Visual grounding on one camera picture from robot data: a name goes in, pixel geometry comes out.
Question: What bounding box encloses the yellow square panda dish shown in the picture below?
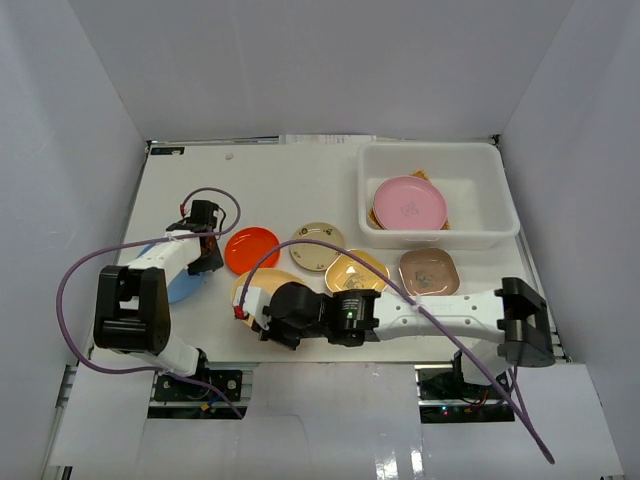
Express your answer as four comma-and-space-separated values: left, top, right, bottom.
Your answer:
325, 249, 390, 293

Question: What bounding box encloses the yellow round bear plate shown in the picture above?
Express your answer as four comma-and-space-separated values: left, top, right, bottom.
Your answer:
230, 268, 303, 302

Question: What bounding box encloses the blue round plate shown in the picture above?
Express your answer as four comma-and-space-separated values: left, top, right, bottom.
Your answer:
128, 240, 205, 304

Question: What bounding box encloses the brown square panda dish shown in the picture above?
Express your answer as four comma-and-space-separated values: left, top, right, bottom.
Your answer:
399, 248, 460, 296

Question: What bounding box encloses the pink round plate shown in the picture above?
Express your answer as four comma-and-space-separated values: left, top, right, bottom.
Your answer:
372, 175, 448, 232

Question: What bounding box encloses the woven bamboo fan tray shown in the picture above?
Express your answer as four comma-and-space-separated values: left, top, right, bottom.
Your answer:
368, 168, 454, 231

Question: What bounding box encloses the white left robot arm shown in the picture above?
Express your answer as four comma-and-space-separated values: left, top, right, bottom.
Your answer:
93, 200, 224, 399

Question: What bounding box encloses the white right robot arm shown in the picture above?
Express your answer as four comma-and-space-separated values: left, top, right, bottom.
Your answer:
241, 277, 555, 399

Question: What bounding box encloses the white plastic bin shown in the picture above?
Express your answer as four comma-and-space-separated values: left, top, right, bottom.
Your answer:
357, 142, 520, 250

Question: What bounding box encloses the orange round plate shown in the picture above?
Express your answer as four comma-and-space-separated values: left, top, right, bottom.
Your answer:
224, 226, 279, 275

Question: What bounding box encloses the beige patterned small plate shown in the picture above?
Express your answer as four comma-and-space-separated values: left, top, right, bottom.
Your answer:
289, 222, 346, 272

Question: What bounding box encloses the black label sticker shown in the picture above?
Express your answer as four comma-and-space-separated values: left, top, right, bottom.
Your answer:
149, 147, 185, 156

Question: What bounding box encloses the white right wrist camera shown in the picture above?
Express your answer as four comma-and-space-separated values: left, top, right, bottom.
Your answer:
232, 287, 271, 330

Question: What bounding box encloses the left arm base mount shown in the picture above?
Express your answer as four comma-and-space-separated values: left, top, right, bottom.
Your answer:
149, 362, 245, 416

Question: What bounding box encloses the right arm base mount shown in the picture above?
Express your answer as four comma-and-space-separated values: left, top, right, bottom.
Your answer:
414, 363, 515, 425

